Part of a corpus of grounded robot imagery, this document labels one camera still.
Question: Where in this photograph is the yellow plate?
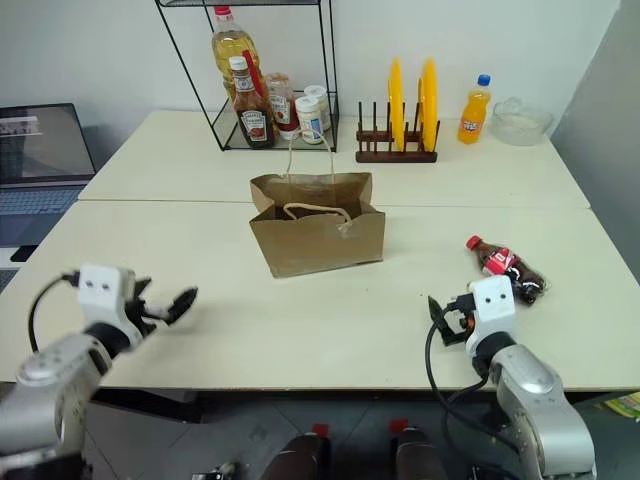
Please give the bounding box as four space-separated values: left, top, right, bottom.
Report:
388 57 406 150
417 57 440 150

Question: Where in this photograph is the black wire shelf rack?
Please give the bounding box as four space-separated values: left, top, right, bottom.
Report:
154 0 339 154

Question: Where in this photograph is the white lidded jar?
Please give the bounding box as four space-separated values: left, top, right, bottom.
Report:
294 96 326 145
303 84 332 131

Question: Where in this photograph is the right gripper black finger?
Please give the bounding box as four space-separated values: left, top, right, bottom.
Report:
428 295 448 334

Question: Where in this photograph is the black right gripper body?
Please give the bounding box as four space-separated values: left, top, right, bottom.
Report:
439 309 474 347

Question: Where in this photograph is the small red ketchup bottle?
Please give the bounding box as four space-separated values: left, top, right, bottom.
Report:
266 73 300 141

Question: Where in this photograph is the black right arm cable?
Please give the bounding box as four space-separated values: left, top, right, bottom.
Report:
424 293 521 451

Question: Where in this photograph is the dark wooden plate rack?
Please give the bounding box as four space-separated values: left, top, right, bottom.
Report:
355 101 441 164

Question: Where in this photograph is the large cooking oil bottle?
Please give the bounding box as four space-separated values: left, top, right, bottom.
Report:
210 4 261 109

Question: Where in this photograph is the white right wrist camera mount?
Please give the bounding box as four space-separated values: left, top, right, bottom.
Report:
467 275 517 357

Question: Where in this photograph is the brown paper bag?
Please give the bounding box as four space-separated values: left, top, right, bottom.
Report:
248 127 387 280

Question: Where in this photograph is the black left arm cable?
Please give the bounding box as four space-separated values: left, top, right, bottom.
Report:
27 271 82 357

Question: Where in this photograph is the small cola bottle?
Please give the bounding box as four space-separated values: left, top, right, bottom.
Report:
465 234 554 306

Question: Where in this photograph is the orange soda bottle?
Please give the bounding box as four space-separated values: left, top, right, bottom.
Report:
456 73 494 144

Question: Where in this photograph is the green printed packet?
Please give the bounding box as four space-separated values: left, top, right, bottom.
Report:
597 389 640 421

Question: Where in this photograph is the grey laptop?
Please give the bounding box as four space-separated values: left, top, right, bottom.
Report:
0 103 97 249

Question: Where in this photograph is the black phone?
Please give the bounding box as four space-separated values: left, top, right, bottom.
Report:
9 244 40 264

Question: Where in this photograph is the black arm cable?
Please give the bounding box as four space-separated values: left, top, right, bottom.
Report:
27 271 82 357
424 293 521 451

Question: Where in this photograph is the dark rounded shape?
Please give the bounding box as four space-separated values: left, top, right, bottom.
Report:
388 419 449 480
262 423 334 480

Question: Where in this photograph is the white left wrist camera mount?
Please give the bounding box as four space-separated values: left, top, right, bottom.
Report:
77 264 137 346

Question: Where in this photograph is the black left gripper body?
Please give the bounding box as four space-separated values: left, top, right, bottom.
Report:
128 298 171 337

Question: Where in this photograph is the clear glass bowl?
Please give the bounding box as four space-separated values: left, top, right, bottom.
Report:
489 96 555 147

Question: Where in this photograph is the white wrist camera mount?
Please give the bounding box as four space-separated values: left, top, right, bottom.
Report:
467 275 517 357
77 264 137 346

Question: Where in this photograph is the tall dark ketchup bottle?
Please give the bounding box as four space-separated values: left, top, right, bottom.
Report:
228 55 276 150

